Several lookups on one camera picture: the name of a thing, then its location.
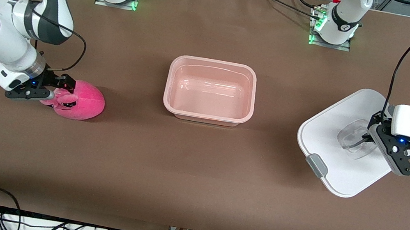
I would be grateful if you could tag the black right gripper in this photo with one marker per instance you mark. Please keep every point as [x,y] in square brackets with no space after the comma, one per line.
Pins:
[53,79]

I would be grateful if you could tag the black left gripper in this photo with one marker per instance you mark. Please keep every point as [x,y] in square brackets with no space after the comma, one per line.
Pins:
[377,120]

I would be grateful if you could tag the pink plush toy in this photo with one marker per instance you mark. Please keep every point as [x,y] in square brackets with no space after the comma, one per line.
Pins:
[84,103]

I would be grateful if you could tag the white box lid grey latches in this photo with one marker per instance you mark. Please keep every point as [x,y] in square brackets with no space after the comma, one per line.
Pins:
[335,132]

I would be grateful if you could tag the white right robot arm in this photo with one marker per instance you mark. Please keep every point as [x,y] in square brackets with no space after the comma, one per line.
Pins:
[1,39]

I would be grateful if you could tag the pink translucent plastic box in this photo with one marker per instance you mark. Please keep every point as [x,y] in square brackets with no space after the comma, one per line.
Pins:
[211,91]

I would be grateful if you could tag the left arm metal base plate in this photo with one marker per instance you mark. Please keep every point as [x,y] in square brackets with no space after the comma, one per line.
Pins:
[345,47]

